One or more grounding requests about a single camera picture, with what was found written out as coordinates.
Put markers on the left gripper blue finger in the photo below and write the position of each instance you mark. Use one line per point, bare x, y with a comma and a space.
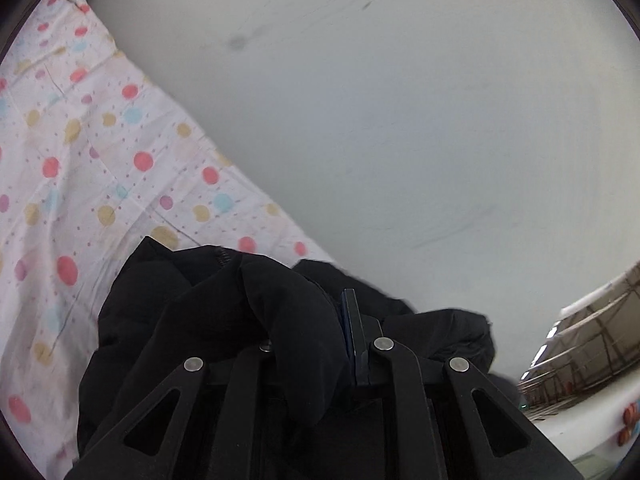
356, 339

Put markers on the black puffer coat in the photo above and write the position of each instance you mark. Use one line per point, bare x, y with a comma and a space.
218, 364

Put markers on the window with metal bars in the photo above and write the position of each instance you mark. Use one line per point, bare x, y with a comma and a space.
592, 342

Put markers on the polka dot bed sheet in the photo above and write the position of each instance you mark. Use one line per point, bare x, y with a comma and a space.
94, 158

